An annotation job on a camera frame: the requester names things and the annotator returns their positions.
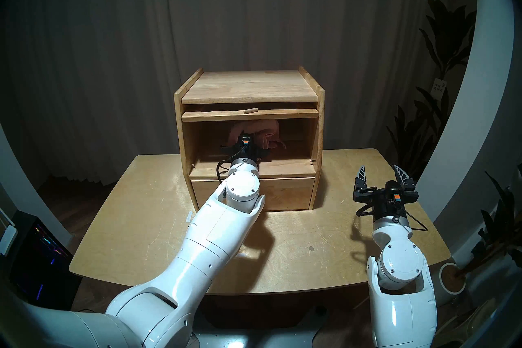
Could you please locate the wooden cabinet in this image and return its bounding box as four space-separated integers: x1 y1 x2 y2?
174 66 325 214

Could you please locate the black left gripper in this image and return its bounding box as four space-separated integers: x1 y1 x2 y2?
220 132 272 162

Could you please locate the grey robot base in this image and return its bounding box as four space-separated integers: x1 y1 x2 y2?
192 306 329 348

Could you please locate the wooden flip door wavy window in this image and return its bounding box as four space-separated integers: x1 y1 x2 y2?
181 107 319 123

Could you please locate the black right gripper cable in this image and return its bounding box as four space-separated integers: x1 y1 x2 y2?
356 204 428 232

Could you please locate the black computer tower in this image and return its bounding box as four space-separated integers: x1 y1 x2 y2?
8 211 82 310

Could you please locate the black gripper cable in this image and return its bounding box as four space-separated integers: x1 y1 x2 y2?
217 159 234 182
356 204 428 232

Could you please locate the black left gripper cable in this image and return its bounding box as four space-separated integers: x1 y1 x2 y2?
217 159 234 182

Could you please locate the white wall device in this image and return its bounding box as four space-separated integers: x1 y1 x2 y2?
0 225 18 256

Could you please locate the tall dark leafy plant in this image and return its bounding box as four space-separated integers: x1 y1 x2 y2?
387 0 478 180

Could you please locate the grey pleated curtain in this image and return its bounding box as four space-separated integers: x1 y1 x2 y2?
4 0 478 189

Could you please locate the white curved arch panel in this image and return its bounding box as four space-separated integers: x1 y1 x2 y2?
0 123 72 246
416 0 515 225

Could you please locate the pink towel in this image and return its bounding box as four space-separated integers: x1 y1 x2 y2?
228 119 287 150

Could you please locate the white plant tag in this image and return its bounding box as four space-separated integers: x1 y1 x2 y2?
431 78 447 101

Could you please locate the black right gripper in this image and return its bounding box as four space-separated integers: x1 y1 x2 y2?
353 165 419 223

